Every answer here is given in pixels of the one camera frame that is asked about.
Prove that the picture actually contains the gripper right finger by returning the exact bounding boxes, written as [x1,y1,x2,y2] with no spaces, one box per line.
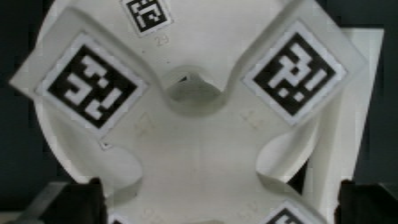
[336,180,398,224]

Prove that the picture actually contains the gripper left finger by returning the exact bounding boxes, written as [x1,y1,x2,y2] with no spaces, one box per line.
[11,178,108,224]

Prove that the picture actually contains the white round table top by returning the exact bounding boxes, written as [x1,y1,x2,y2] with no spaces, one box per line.
[32,0,380,224]

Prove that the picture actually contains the white cylindrical table leg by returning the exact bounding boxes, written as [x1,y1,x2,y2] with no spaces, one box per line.
[162,65,224,116]

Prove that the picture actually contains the white cross-shaped table base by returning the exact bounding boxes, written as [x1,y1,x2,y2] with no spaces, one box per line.
[7,0,371,224]

